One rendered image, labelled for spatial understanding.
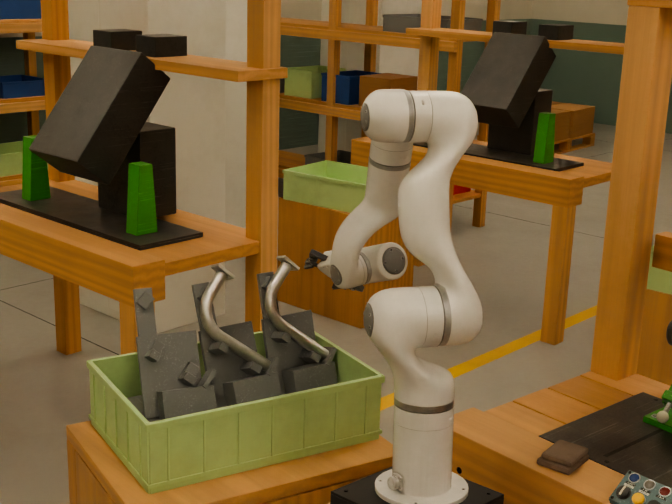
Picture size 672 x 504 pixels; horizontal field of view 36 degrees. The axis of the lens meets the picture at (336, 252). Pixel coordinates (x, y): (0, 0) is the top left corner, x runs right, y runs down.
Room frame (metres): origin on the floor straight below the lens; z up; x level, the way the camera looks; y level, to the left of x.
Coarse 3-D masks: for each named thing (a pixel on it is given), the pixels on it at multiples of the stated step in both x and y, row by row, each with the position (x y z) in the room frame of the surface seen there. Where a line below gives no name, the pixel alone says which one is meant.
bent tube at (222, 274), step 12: (216, 264) 2.47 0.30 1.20; (216, 276) 2.45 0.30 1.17; (228, 276) 2.47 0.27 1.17; (216, 288) 2.44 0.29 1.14; (204, 300) 2.41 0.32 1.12; (204, 312) 2.40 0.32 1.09; (204, 324) 2.39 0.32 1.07; (216, 336) 2.39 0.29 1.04; (228, 336) 2.40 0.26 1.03; (240, 348) 2.41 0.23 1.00; (252, 360) 2.42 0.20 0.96; (264, 360) 2.43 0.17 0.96
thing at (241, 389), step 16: (192, 288) 2.46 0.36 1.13; (208, 336) 2.43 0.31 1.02; (240, 336) 2.47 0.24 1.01; (208, 352) 2.41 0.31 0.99; (208, 368) 2.39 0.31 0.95; (224, 368) 2.41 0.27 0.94; (224, 384) 2.39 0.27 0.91; (240, 384) 2.36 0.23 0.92; (256, 384) 2.39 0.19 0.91; (272, 384) 2.41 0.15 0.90; (224, 400) 2.38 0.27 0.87; (240, 400) 2.35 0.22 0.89
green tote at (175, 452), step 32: (96, 384) 2.34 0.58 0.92; (128, 384) 2.44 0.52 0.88; (352, 384) 2.31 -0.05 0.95; (96, 416) 2.35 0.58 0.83; (128, 416) 2.15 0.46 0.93; (192, 416) 2.09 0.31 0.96; (224, 416) 2.14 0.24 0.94; (256, 416) 2.18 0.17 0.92; (288, 416) 2.22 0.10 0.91; (320, 416) 2.27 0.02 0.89; (352, 416) 2.31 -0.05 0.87; (128, 448) 2.15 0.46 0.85; (160, 448) 2.06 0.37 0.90; (192, 448) 2.10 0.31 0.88; (224, 448) 2.14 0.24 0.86; (256, 448) 2.18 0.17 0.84; (288, 448) 2.22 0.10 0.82; (320, 448) 2.27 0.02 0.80; (160, 480) 2.06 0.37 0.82; (192, 480) 2.10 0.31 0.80
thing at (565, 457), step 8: (560, 440) 2.09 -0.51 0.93; (552, 448) 2.05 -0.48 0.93; (560, 448) 2.05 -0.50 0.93; (568, 448) 2.05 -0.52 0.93; (576, 448) 2.05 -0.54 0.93; (584, 448) 2.05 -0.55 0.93; (544, 456) 2.02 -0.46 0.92; (552, 456) 2.01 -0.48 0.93; (560, 456) 2.01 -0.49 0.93; (568, 456) 2.01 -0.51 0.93; (576, 456) 2.02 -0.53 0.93; (584, 456) 2.05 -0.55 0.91; (544, 464) 2.02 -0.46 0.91; (552, 464) 2.01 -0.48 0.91; (560, 464) 2.00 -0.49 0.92; (568, 464) 1.99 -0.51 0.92; (576, 464) 2.01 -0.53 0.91; (560, 472) 1.99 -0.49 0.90; (568, 472) 1.98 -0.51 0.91
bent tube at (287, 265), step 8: (280, 256) 2.54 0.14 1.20; (280, 264) 2.54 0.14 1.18; (288, 264) 2.53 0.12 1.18; (280, 272) 2.52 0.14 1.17; (288, 272) 2.53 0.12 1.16; (272, 280) 2.50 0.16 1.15; (280, 280) 2.50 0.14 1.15; (272, 288) 2.49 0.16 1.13; (272, 296) 2.48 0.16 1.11; (272, 304) 2.47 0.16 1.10; (272, 312) 2.47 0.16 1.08; (272, 320) 2.47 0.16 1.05; (280, 320) 2.47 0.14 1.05; (280, 328) 2.47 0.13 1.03; (288, 328) 2.48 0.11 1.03; (296, 336) 2.49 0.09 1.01; (304, 336) 2.50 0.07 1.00; (304, 344) 2.49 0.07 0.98; (312, 344) 2.50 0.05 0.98; (320, 352) 2.51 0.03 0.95; (328, 352) 2.52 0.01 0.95
